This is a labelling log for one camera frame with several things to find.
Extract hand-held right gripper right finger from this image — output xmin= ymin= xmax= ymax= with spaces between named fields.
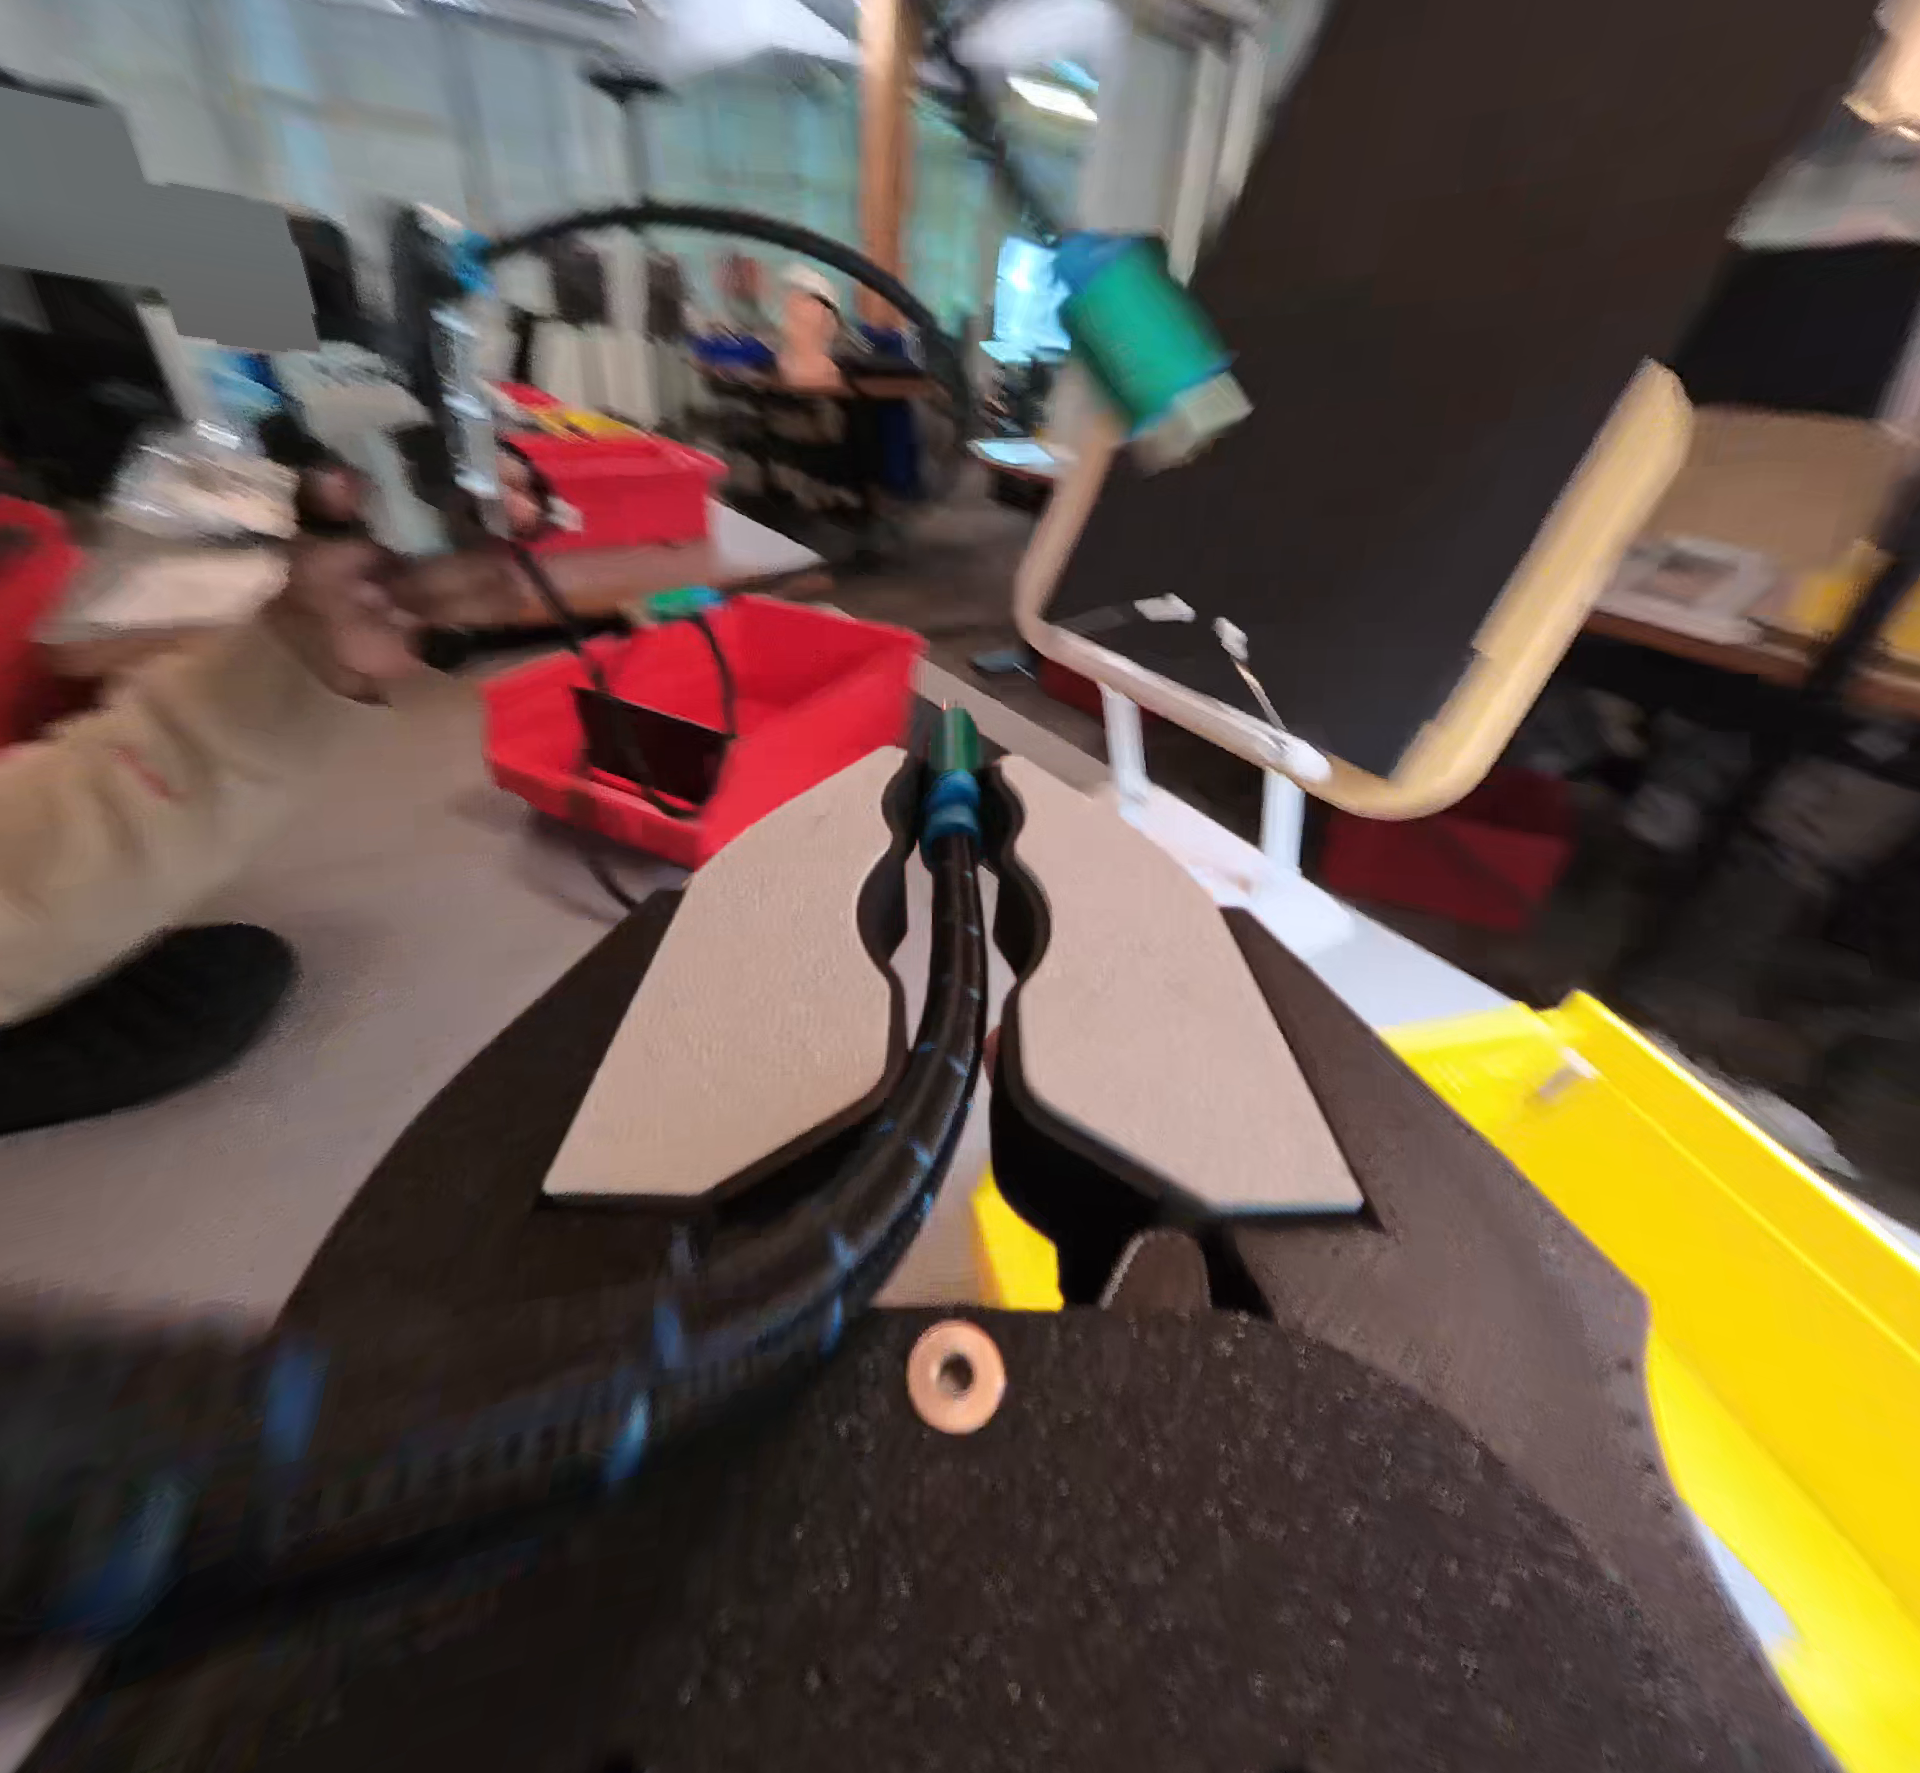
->
xmin=990 ymin=752 xmax=1368 ymax=1221

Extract black board on white stand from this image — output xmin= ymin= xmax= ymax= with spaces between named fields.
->
xmin=1013 ymin=0 xmax=1920 ymax=957

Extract red fabric floor bin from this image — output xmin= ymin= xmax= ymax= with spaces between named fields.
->
xmin=1320 ymin=768 xmax=1578 ymax=935

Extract white probe with thin wire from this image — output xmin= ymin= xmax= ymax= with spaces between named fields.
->
xmin=1133 ymin=592 xmax=1333 ymax=783

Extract yellow plastic bin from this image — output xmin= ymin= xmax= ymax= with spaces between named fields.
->
xmin=967 ymin=991 xmax=1920 ymax=1773

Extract red plastic bin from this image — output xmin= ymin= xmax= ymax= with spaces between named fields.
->
xmin=482 ymin=593 xmax=928 ymax=870
xmin=502 ymin=430 xmax=730 ymax=551

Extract person's left hand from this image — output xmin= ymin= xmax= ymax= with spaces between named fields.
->
xmin=284 ymin=460 xmax=452 ymax=711

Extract black bin divider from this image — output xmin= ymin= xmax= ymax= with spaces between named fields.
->
xmin=574 ymin=685 xmax=735 ymax=810

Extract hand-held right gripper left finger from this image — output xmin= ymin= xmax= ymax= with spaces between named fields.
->
xmin=543 ymin=748 xmax=919 ymax=1205

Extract black chair armrest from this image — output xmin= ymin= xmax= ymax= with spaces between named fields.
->
xmin=0 ymin=924 xmax=298 ymax=1132

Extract wooden desk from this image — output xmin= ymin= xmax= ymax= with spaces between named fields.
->
xmin=1582 ymin=407 xmax=1920 ymax=724

